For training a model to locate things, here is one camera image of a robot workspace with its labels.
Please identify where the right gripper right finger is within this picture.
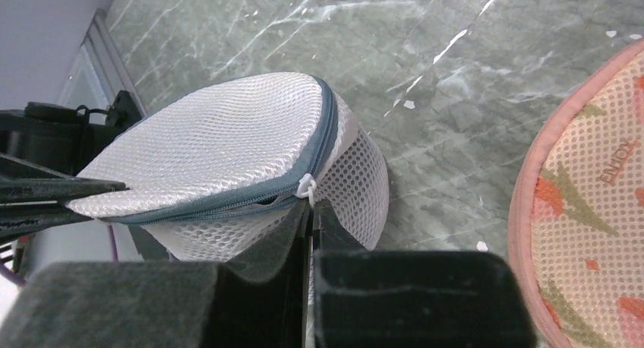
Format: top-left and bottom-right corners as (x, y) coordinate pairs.
(312, 200), (538, 347)

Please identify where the pink floral laundry bag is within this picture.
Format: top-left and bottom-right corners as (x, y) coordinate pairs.
(507, 40), (643, 347)

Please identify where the white mesh laundry bag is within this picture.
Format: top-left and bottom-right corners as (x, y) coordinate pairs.
(67, 72), (389, 261)

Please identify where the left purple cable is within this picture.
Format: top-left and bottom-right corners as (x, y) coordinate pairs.
(0, 224), (122, 289)

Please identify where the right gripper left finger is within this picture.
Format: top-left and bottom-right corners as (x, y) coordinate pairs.
(1, 201), (311, 347)

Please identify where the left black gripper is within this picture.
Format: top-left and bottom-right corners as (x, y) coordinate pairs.
(1, 90), (144, 244)

